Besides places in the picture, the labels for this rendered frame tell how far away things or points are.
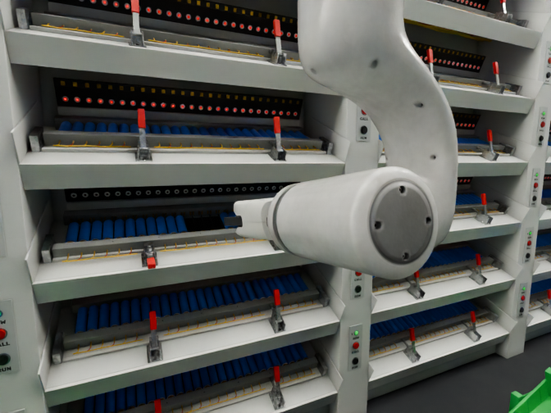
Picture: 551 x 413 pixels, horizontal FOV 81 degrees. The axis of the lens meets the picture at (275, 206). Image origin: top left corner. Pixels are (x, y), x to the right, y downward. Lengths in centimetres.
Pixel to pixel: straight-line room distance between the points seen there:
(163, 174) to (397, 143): 42
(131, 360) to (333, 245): 56
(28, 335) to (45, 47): 46
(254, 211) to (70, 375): 50
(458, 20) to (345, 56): 81
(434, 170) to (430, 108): 6
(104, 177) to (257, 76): 34
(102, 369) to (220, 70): 60
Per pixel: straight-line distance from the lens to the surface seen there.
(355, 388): 99
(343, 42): 28
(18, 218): 64
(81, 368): 75
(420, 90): 31
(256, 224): 38
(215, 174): 64
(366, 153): 80
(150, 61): 65
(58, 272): 67
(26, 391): 74
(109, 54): 64
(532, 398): 110
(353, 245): 23
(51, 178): 64
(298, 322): 82
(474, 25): 112
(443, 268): 117
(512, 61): 138
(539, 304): 168
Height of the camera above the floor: 68
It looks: 8 degrees down
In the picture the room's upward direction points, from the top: straight up
